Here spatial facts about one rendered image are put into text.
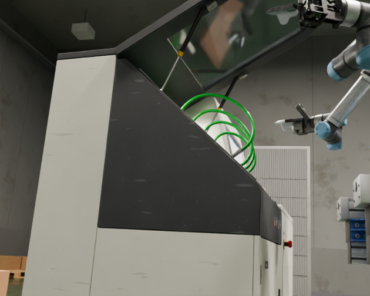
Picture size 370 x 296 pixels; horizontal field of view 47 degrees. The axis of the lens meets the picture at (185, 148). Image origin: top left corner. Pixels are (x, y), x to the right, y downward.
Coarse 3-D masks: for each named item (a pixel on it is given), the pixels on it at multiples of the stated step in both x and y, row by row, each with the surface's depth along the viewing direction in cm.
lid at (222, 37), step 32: (192, 0) 162; (224, 0) 166; (256, 0) 178; (288, 0) 188; (160, 32) 166; (224, 32) 188; (256, 32) 199; (288, 32) 212; (160, 64) 184; (192, 64) 199; (224, 64) 212; (256, 64) 222; (192, 96) 222
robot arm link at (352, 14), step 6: (348, 0) 122; (348, 6) 121; (354, 6) 122; (360, 6) 122; (348, 12) 122; (354, 12) 122; (348, 18) 123; (354, 18) 123; (342, 24) 125; (348, 24) 125
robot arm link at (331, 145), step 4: (340, 128) 213; (340, 132) 213; (340, 136) 211; (336, 140) 209; (340, 140) 211; (328, 144) 213; (332, 144) 211; (336, 144) 211; (340, 144) 211; (328, 148) 214; (332, 148) 213; (336, 148) 212; (340, 148) 212
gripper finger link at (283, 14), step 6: (282, 6) 127; (288, 6) 126; (294, 6) 126; (270, 12) 128; (276, 12) 128; (282, 12) 127; (288, 12) 127; (294, 12) 126; (282, 18) 127; (288, 18) 126; (282, 24) 126
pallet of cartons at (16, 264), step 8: (0, 256) 970; (8, 256) 975; (16, 256) 1015; (24, 256) 1063; (0, 264) 964; (8, 264) 975; (16, 264) 1005; (24, 264) 1012; (16, 272) 945; (24, 272) 964
